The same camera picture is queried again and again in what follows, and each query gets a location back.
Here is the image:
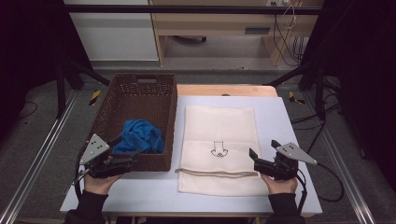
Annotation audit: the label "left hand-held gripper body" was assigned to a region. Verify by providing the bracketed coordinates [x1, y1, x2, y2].
[79, 133, 134, 180]

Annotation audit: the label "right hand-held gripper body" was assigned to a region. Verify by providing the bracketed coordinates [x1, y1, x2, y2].
[253, 142, 318, 182]

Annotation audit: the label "blue cloth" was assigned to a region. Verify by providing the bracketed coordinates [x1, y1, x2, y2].
[111, 119, 166, 155]

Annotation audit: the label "cream drawstring bag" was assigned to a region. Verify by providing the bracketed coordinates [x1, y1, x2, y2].
[175, 105, 271, 198]

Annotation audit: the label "brown woven basket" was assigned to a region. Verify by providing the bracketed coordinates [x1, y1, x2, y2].
[88, 72, 178, 173]

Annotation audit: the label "person's right hand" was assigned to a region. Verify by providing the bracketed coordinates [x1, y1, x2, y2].
[260, 173, 299, 196]

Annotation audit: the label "person's left hand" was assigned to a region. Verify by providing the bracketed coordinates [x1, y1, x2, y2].
[83, 172, 123, 196]

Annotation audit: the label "yellow black tape strip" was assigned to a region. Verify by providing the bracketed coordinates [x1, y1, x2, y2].
[88, 90, 103, 106]
[288, 91, 306, 105]

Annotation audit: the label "black metal stand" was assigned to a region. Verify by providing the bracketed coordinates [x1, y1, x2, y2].
[266, 60, 328, 121]
[55, 57, 112, 119]

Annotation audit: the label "white cabinet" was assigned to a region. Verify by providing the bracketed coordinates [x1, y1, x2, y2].
[63, 0, 160, 63]

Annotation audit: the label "black curtain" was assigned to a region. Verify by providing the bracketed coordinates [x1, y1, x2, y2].
[303, 0, 396, 190]
[0, 0, 94, 141]

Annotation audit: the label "wooden desk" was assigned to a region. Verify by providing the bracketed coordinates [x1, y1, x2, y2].
[148, 0, 325, 67]

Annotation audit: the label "black horizontal bar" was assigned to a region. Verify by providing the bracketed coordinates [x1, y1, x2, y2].
[61, 4, 322, 15]

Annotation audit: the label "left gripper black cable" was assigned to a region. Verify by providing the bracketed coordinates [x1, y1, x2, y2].
[72, 143, 92, 202]

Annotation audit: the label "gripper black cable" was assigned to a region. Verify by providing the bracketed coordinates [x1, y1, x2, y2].
[72, 143, 92, 202]
[295, 161, 346, 216]

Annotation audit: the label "black floor cables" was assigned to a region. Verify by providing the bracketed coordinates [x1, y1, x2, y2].
[290, 92, 342, 155]

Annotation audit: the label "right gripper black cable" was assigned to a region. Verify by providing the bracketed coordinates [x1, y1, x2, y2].
[295, 161, 346, 216]

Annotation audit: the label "aluminium floor rail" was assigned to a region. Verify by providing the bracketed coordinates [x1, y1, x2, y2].
[303, 91, 377, 224]
[0, 90, 79, 224]

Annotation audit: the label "thin black floor cable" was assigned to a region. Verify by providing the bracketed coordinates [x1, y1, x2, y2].
[17, 100, 39, 120]

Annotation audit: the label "hanging black cables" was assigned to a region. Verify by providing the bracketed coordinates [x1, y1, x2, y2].
[272, 13, 307, 67]

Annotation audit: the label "white cable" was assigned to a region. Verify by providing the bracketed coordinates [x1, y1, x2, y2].
[281, 0, 301, 31]

